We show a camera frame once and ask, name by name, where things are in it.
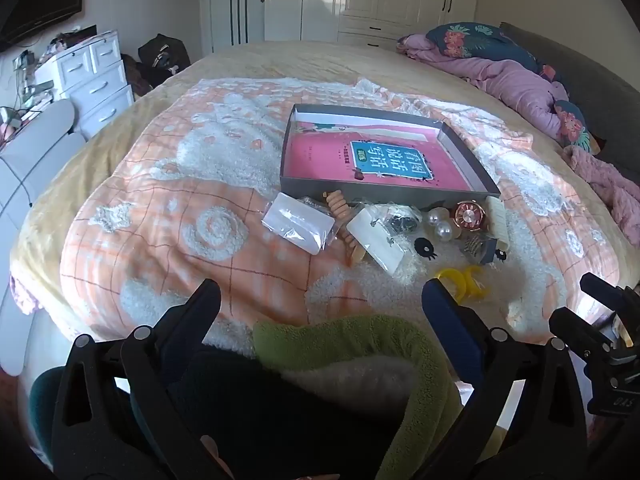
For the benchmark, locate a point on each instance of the dark garment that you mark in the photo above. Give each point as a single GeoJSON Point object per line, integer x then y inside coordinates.
{"type": "Point", "coordinates": [280, 425]}

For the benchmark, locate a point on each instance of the grey cardboard box pink inside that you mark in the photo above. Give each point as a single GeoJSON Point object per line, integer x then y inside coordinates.
{"type": "Point", "coordinates": [320, 155]}

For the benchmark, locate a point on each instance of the large pearl ball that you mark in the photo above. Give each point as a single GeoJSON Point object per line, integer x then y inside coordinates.
{"type": "Point", "coordinates": [433, 217]}

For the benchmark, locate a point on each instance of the peach checked fleece blanket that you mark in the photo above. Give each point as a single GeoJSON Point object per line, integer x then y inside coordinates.
{"type": "Point", "coordinates": [200, 195]}

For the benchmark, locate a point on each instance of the grey headboard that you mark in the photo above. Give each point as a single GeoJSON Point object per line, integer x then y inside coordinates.
{"type": "Point", "coordinates": [595, 85]}

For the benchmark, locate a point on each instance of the white wardrobe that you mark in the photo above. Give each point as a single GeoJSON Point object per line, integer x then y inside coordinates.
{"type": "Point", "coordinates": [380, 0]}

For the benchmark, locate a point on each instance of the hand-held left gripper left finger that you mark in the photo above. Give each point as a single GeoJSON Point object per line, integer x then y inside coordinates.
{"type": "Point", "coordinates": [200, 305]}

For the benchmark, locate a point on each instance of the small blue jewelry box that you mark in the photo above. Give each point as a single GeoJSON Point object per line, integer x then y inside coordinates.
{"type": "Point", "coordinates": [480, 250]}

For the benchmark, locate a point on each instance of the white chair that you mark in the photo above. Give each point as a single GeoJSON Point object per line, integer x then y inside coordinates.
{"type": "Point", "coordinates": [35, 160]}

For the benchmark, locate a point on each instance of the clear bag with dark earrings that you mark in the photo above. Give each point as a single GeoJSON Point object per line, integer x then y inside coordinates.
{"type": "Point", "coordinates": [377, 245]}

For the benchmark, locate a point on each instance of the black eye-shaped hair clip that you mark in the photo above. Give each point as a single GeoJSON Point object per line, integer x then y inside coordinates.
{"type": "Point", "coordinates": [501, 255]}
{"type": "Point", "coordinates": [424, 247]}

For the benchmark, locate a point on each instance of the green fleece garment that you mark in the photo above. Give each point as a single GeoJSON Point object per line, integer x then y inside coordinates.
{"type": "Point", "coordinates": [350, 345]}

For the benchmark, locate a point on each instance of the cluttered storage rack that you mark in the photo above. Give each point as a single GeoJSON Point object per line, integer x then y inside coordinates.
{"type": "Point", "coordinates": [27, 90]}

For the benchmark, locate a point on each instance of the yellow bed sheet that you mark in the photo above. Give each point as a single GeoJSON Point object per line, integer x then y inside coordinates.
{"type": "Point", "coordinates": [310, 60]}

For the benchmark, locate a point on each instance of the clear pearl balls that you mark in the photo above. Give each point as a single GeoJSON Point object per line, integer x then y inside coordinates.
{"type": "Point", "coordinates": [444, 231]}

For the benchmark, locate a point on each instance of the clear bag with white card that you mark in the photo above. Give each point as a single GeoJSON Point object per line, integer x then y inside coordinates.
{"type": "Point", "coordinates": [300, 225]}

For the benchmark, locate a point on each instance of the white drawer chest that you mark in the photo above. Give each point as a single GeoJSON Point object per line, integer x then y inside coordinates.
{"type": "Point", "coordinates": [95, 85]}

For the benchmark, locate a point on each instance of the black bag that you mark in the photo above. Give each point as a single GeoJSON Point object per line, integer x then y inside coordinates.
{"type": "Point", "coordinates": [162, 57]}

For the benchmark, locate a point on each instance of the white door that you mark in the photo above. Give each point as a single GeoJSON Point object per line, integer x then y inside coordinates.
{"type": "Point", "coordinates": [215, 15]}

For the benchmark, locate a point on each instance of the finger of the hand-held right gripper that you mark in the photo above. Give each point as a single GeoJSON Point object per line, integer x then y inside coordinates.
{"type": "Point", "coordinates": [575, 327]}
{"type": "Point", "coordinates": [607, 287]}

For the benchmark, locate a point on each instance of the teal floral pillow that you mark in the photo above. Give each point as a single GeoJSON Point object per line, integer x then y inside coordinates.
{"type": "Point", "coordinates": [470, 40]}
{"type": "Point", "coordinates": [570, 120]}

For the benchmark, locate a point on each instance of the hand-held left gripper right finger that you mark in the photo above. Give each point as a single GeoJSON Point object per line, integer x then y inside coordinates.
{"type": "Point", "coordinates": [445, 305]}

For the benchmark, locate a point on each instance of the brown bag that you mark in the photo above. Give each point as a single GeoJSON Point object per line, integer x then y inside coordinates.
{"type": "Point", "coordinates": [137, 77]}

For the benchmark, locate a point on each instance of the purple quilt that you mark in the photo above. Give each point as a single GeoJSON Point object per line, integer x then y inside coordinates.
{"type": "Point", "coordinates": [515, 85]}

